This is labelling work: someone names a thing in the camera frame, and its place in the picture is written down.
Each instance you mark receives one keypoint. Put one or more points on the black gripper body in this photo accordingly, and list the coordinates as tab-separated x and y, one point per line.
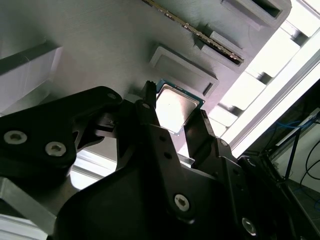
112	212

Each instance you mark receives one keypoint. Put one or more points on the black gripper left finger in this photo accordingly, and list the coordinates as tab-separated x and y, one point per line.
37	130

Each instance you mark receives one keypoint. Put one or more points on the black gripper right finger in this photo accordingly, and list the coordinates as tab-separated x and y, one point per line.
230	175

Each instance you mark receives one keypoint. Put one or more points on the silver CPU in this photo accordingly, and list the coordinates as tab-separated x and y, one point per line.
175	105

